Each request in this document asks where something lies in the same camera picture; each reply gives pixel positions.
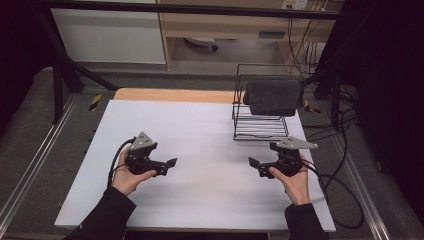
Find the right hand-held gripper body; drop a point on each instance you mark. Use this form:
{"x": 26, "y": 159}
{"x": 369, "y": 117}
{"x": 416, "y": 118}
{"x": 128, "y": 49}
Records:
{"x": 290, "y": 158}

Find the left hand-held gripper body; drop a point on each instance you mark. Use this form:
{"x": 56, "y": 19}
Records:
{"x": 141, "y": 158}

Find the dark grey cloth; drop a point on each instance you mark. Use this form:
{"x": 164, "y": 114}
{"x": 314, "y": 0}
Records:
{"x": 273, "y": 96}

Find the person's left hand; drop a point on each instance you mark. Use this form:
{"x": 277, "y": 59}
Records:
{"x": 126, "y": 180}

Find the person's right hand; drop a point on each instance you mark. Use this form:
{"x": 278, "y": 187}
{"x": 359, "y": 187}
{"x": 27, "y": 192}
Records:
{"x": 295, "y": 185}

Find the white table cover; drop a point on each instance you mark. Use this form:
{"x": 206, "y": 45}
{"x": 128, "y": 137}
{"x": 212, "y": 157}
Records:
{"x": 200, "y": 133}

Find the yellow black tape strip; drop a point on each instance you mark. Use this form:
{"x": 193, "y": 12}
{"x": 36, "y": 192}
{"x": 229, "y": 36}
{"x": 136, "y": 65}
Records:
{"x": 95, "y": 102}
{"x": 311, "y": 108}

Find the wooden table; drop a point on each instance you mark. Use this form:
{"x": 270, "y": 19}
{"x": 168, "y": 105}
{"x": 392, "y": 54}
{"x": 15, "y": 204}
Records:
{"x": 180, "y": 96}

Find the black metal stand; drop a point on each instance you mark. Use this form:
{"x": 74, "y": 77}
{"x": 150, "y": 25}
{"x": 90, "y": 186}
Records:
{"x": 58, "y": 86}
{"x": 335, "y": 100}

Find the office chair base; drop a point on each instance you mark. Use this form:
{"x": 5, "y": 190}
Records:
{"x": 201, "y": 41}

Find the white cabinet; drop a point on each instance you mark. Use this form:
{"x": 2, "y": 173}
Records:
{"x": 110, "y": 36}

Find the black curtain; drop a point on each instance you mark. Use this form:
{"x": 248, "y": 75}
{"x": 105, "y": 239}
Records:
{"x": 390, "y": 83}
{"x": 20, "y": 50}

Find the wooden desk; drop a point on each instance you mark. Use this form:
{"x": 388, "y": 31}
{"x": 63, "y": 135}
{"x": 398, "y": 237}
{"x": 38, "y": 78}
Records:
{"x": 220, "y": 26}

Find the white power strip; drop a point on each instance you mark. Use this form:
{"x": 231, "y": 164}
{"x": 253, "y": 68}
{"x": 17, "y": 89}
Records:
{"x": 295, "y": 4}

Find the aluminium rail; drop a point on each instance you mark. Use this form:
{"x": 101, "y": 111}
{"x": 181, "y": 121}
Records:
{"x": 363, "y": 193}
{"x": 40, "y": 150}

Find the black frame bar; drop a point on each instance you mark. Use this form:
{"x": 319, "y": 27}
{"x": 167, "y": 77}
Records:
{"x": 186, "y": 9}

